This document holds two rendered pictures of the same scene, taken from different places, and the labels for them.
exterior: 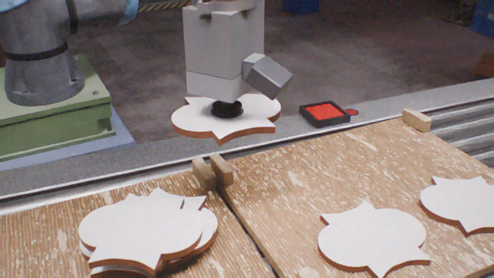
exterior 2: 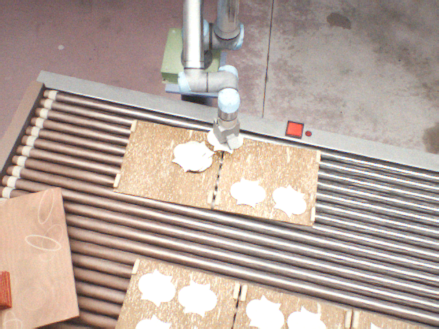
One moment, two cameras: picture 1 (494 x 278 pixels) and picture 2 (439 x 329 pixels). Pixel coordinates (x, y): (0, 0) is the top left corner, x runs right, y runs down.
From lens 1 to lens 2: 156 cm
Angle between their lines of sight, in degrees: 39
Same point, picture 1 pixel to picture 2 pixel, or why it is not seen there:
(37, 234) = (167, 138)
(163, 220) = (195, 157)
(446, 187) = (287, 191)
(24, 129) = not seen: hidden behind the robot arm
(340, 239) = (238, 188)
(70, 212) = (178, 133)
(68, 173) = (186, 111)
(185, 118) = (211, 136)
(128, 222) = (186, 153)
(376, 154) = (286, 164)
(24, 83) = not seen: hidden behind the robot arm
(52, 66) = not seen: hidden behind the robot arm
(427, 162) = (298, 177)
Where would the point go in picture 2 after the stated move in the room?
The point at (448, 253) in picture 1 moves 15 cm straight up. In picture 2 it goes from (263, 209) to (267, 195)
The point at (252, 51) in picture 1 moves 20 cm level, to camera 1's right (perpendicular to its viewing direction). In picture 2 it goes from (232, 133) to (276, 160)
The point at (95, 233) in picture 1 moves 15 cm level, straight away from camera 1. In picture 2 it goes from (178, 153) to (186, 123)
